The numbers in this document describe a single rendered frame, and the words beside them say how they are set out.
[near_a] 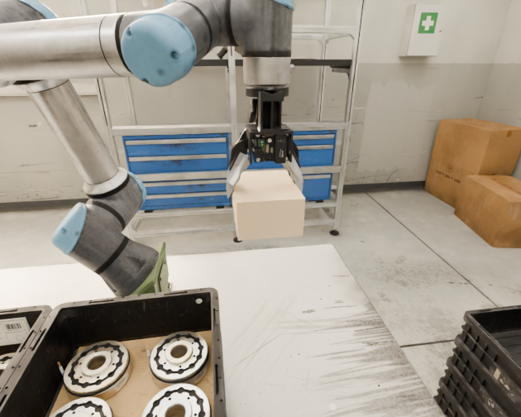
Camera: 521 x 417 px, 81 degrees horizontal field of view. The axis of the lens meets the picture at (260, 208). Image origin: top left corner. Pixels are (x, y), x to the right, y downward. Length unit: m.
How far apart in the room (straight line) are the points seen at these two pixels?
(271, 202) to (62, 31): 0.37
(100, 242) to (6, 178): 2.98
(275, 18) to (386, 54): 2.97
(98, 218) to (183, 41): 0.54
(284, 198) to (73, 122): 0.50
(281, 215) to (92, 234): 0.48
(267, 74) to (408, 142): 3.30
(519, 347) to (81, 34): 1.41
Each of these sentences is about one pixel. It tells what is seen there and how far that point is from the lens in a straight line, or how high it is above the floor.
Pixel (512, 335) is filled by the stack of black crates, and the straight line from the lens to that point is 1.43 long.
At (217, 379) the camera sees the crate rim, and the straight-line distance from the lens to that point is 0.52.
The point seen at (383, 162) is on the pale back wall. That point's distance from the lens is 3.66.
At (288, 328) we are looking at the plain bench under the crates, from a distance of 0.87.
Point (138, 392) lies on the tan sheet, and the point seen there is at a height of 0.83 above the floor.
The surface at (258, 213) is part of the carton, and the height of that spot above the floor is 1.10.
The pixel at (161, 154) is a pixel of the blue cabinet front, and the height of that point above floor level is 0.75.
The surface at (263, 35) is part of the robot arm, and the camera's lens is 0.50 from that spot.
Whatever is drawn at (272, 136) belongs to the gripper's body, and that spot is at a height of 1.23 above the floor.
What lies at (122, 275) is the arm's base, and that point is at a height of 0.86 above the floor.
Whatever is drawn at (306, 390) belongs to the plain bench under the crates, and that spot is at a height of 0.70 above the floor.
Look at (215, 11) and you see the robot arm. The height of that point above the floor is 1.40.
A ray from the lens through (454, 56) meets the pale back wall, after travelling 3.83.
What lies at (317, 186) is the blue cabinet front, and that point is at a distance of 2.48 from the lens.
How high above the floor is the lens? 1.34
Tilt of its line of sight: 26 degrees down
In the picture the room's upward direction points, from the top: straight up
